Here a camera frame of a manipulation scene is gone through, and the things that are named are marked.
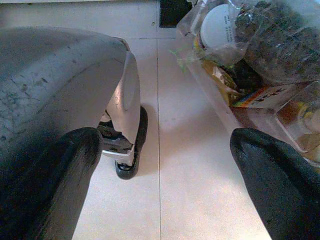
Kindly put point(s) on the clear bag of dark contents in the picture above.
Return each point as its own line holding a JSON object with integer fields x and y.
{"x": 282, "y": 42}

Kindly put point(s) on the white lidded jar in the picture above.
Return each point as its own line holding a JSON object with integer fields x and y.
{"x": 217, "y": 27}

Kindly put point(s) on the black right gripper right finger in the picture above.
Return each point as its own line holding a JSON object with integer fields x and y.
{"x": 282, "y": 190}

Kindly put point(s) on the grey robot right leg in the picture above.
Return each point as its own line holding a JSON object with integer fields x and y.
{"x": 62, "y": 75}

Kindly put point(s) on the colourful printed carton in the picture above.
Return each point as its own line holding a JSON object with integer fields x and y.
{"x": 265, "y": 96}

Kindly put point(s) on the black floor mat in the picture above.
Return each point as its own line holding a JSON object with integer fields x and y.
{"x": 172, "y": 12}

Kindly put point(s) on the black robot right foot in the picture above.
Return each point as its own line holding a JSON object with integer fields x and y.
{"x": 141, "y": 135}

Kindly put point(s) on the clear fridge door shelf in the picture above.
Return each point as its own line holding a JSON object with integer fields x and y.
{"x": 260, "y": 120}

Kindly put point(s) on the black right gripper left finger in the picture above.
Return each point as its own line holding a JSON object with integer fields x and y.
{"x": 50, "y": 190}

